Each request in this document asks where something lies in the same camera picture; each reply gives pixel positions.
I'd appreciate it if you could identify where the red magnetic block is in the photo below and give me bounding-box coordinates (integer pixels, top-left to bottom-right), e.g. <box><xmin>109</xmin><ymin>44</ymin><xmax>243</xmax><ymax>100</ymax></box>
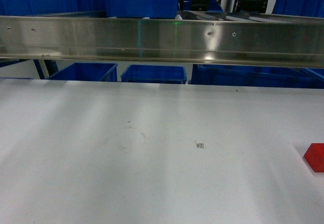
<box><xmin>303</xmin><ymin>143</ymin><xmax>324</xmax><ymax>173</ymax></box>

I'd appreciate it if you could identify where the blue bin under shelf middle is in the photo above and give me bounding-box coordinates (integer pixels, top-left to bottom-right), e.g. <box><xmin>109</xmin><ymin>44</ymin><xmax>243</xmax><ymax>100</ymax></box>
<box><xmin>120</xmin><ymin>64</ymin><xmax>187</xmax><ymax>84</ymax></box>

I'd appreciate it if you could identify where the blue bin under shelf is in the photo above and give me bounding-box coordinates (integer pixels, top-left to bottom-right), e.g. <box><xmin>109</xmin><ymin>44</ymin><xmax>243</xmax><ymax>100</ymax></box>
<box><xmin>48</xmin><ymin>62</ymin><xmax>117</xmax><ymax>82</ymax></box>
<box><xmin>120</xmin><ymin>64</ymin><xmax>187</xmax><ymax>84</ymax></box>
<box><xmin>189</xmin><ymin>64</ymin><xmax>323</xmax><ymax>89</ymax></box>

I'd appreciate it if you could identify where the blue bin under shelf right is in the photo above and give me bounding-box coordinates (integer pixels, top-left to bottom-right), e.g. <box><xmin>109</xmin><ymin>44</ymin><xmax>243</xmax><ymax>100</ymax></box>
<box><xmin>189</xmin><ymin>64</ymin><xmax>323</xmax><ymax>89</ymax></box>

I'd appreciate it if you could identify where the blue bin under shelf left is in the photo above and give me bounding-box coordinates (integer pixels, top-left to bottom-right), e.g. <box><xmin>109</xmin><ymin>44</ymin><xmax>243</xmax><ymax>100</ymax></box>
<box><xmin>48</xmin><ymin>62</ymin><xmax>117</xmax><ymax>82</ymax></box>

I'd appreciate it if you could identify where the small QR code sticker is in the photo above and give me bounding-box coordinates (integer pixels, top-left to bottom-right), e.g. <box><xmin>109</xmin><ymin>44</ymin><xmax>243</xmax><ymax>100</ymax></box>
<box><xmin>196</xmin><ymin>142</ymin><xmax>206</xmax><ymax>149</ymax></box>

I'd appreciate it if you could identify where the stainless steel shelf rail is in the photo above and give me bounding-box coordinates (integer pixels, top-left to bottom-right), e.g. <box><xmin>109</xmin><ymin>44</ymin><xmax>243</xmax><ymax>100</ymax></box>
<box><xmin>1</xmin><ymin>12</ymin><xmax>323</xmax><ymax>68</ymax></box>

